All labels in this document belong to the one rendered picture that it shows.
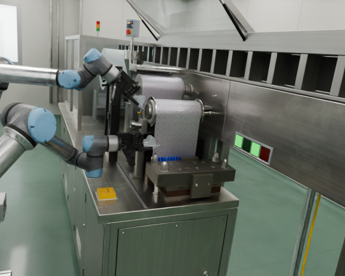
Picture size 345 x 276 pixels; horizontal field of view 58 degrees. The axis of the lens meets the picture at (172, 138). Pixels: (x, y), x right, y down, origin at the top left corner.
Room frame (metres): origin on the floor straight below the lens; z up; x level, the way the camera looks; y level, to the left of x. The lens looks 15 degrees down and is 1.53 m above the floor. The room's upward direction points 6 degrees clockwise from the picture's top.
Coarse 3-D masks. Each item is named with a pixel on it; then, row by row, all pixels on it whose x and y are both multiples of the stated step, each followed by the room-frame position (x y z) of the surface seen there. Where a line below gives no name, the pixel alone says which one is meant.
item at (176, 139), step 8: (160, 128) 1.45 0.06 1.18; (168, 128) 1.47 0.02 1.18; (176, 128) 1.49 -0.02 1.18; (184, 128) 1.50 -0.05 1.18; (192, 128) 1.52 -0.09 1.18; (160, 136) 1.45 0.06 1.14; (168, 136) 1.47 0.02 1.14; (176, 136) 1.49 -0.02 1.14; (184, 136) 1.51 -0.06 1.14; (192, 136) 1.52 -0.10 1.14; (160, 144) 1.45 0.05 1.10; (168, 144) 1.47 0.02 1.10; (176, 144) 1.49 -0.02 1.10; (184, 144) 1.51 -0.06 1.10; (192, 144) 1.53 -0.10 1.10; (160, 152) 1.46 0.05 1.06; (168, 152) 1.47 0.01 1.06; (176, 152) 1.49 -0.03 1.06; (184, 152) 1.51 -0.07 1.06; (192, 152) 1.53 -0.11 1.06
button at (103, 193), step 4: (100, 188) 1.27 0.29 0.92; (104, 188) 1.27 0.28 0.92; (108, 188) 1.28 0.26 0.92; (112, 188) 1.28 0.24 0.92; (100, 192) 1.23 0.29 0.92; (104, 192) 1.23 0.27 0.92; (108, 192) 1.24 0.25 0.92; (112, 192) 1.24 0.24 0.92; (100, 196) 1.21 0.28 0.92; (104, 196) 1.21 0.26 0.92; (108, 196) 1.22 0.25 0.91; (112, 196) 1.23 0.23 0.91
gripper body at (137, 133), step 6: (120, 132) 1.38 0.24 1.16; (132, 132) 1.41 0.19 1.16; (138, 132) 1.42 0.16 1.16; (120, 138) 1.35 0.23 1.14; (126, 138) 1.37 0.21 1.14; (132, 138) 1.37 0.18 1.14; (138, 138) 1.39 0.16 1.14; (120, 144) 1.34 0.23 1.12; (126, 144) 1.37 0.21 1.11; (132, 144) 1.36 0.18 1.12; (138, 144) 1.39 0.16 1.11; (132, 150) 1.37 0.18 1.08
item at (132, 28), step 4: (128, 20) 2.00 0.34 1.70; (132, 20) 1.98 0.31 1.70; (136, 20) 1.98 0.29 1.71; (128, 24) 2.00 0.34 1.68; (132, 24) 1.98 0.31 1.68; (136, 24) 1.99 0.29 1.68; (128, 28) 2.00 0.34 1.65; (132, 28) 1.98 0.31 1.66; (136, 28) 1.99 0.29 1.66; (128, 32) 1.97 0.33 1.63; (132, 32) 1.97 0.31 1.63; (136, 32) 1.99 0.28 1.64; (128, 36) 2.00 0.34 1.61; (132, 36) 1.98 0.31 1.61; (136, 36) 1.99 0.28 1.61
